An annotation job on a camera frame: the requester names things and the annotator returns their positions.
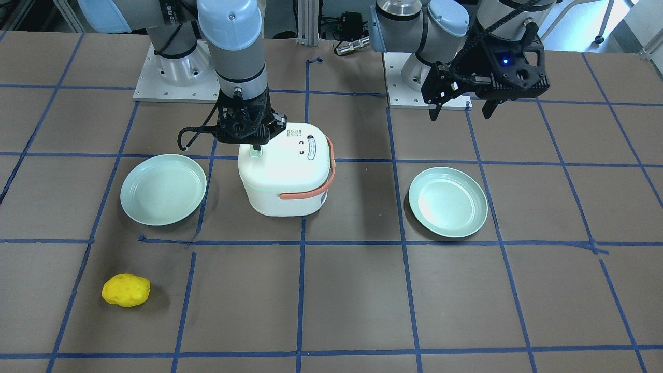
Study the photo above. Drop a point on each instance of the aluminium frame post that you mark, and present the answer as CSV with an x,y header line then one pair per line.
x,y
308,22

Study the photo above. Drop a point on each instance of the white rice cooker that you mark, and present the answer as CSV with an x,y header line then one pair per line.
x,y
291,174

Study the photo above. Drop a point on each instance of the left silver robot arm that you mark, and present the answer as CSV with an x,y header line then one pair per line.
x,y
444,30

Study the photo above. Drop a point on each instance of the green plate far side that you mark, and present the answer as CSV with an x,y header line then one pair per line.
x,y
448,202

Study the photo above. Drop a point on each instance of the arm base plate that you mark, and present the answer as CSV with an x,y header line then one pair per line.
x,y
160,85
404,76

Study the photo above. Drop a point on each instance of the green plate near potato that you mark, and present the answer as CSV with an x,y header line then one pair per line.
x,y
163,190

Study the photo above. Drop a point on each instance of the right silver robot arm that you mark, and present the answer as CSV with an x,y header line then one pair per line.
x,y
195,37

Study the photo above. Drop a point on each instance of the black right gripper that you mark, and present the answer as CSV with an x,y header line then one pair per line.
x,y
277,121

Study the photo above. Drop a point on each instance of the yellow toy potato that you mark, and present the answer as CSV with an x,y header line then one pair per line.
x,y
126,290

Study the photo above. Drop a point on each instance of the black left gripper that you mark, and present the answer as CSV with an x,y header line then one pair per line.
x,y
470,68

